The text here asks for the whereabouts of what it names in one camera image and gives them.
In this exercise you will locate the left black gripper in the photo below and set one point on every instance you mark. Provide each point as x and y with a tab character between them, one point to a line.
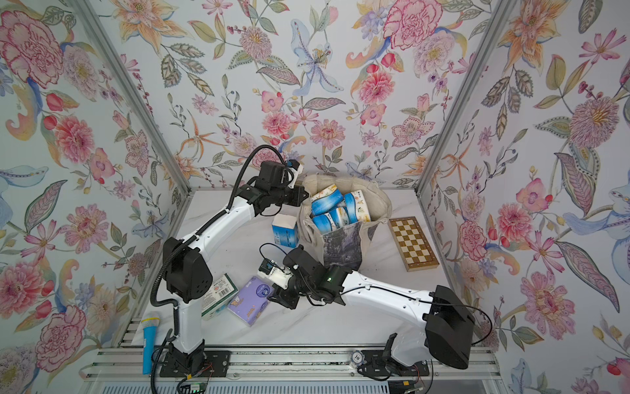
295	199

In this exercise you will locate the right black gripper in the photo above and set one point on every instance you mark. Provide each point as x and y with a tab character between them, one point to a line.
284	297

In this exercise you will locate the purple tissue pack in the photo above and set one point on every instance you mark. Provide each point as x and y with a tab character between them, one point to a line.
251	300

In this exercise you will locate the blue floral tissue pack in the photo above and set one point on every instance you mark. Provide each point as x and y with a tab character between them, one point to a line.
340	217
357	207
325	223
326	200

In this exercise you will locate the green white tissue box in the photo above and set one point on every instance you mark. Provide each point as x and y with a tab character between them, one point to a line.
218	296

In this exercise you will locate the beige canvas bag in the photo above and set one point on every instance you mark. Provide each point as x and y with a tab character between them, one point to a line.
347	246

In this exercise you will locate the blue floral tissue pack front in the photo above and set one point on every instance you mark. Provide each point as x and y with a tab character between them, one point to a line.
325	223

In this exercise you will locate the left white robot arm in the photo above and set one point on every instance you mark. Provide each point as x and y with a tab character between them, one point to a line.
186	262

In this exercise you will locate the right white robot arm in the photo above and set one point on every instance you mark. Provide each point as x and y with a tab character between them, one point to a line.
440	325

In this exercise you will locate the blue tissue pack by bag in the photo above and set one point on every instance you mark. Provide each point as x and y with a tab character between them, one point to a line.
285	230

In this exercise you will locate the wooden chessboard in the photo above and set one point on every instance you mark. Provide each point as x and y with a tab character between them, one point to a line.
412	244

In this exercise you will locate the blue microphone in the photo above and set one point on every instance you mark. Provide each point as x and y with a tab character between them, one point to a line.
149	325

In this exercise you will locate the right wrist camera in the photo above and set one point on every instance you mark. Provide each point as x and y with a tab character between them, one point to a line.
278	276

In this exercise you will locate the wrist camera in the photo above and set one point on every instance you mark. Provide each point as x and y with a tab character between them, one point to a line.
295	169
278	276

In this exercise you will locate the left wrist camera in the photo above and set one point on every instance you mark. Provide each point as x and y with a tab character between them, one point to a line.
295	169

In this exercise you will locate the metal base rail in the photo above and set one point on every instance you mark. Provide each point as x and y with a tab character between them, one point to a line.
327	369

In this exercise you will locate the aluminium corner post left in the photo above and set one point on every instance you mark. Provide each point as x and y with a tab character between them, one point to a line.
86	14

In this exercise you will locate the aluminium corner post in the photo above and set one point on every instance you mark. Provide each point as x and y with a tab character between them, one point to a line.
497	23
86	14

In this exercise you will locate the aluminium corner post right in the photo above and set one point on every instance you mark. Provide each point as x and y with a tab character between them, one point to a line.
497	23

